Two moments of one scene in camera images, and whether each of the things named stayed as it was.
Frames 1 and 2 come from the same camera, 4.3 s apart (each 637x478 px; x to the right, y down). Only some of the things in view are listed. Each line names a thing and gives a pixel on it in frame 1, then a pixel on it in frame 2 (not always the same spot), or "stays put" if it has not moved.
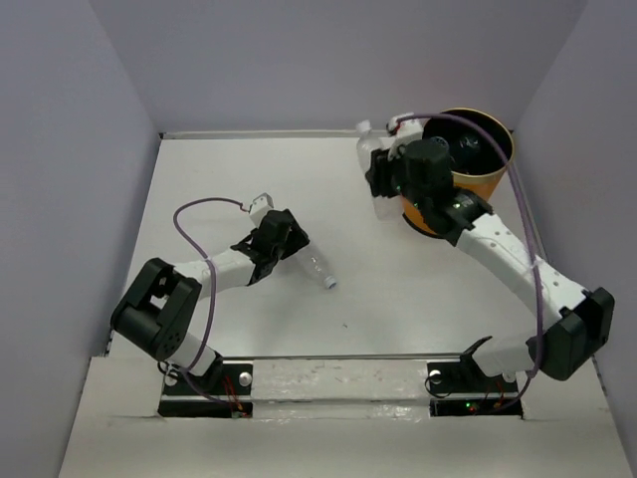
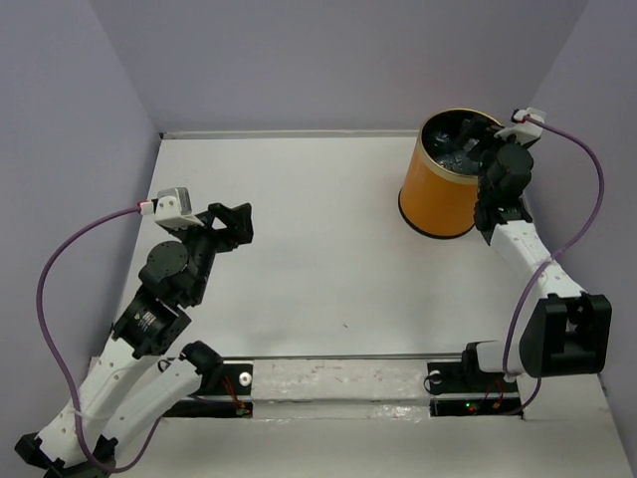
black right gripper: [379, 174] -> [480, 129]
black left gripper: [296, 239] -> [239, 232]
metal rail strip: [337, 358] stays put
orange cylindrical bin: [481, 149] stays put
